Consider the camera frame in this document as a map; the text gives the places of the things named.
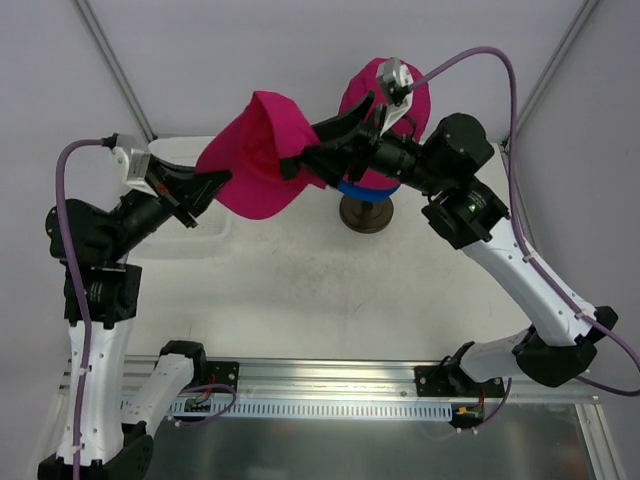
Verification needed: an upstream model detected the blue cap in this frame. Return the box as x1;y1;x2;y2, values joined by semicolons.
337;181;399;203

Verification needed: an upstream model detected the pink cap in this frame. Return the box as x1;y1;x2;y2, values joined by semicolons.
338;57;433;191
195;91;327;220

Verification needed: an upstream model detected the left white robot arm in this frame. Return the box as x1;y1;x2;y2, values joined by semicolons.
37;158;237;479

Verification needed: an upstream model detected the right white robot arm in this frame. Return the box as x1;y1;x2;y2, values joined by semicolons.
279;94;618;396

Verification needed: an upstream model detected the white plastic basket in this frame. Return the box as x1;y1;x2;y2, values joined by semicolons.
133;136;232;260

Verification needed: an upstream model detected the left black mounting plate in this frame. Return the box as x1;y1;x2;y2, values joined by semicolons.
205;360;240;393

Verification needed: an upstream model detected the black mounting plate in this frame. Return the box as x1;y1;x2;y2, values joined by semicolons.
205;360;240;393
413;365;506;399

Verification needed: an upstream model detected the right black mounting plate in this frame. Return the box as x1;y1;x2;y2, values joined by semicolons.
413;365;506;399

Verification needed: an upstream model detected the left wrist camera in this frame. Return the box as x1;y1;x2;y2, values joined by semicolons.
111;146;154;195

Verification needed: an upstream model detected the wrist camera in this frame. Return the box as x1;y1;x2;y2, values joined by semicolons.
111;146;154;195
376;57;413;133

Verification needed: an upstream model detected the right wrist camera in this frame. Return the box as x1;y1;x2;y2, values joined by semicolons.
376;57;413;133

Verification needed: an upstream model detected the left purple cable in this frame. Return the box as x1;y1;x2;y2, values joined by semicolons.
54;133;238;480

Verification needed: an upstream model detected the purple cable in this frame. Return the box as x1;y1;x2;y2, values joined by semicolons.
54;133;238;480
409;46;640;446

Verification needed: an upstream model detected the aluminium rail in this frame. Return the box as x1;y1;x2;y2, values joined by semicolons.
58;353;600;404

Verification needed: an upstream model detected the white slotted cable duct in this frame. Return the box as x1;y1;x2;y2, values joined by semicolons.
167;395;453;423

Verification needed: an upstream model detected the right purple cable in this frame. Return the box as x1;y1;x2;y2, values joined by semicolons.
409;46;640;446

